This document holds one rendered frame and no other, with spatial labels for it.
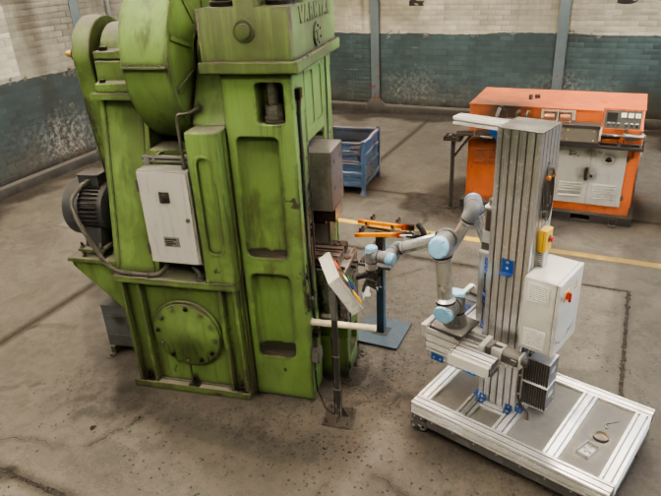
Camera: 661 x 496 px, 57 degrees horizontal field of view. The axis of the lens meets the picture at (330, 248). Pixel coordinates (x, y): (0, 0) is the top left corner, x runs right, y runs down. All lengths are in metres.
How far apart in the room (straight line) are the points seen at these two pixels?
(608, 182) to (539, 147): 4.06
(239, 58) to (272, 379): 2.25
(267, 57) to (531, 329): 2.13
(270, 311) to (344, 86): 8.52
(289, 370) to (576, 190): 4.21
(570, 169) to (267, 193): 4.27
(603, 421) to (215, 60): 3.18
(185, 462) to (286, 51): 2.61
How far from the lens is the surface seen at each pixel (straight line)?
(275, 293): 4.19
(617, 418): 4.33
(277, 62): 3.52
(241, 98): 3.70
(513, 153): 3.40
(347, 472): 4.04
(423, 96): 11.79
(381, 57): 11.93
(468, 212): 3.96
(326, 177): 3.94
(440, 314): 3.61
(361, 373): 4.76
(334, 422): 4.35
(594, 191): 7.40
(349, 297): 3.65
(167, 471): 4.25
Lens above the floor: 2.92
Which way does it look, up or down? 26 degrees down
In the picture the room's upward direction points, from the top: 3 degrees counter-clockwise
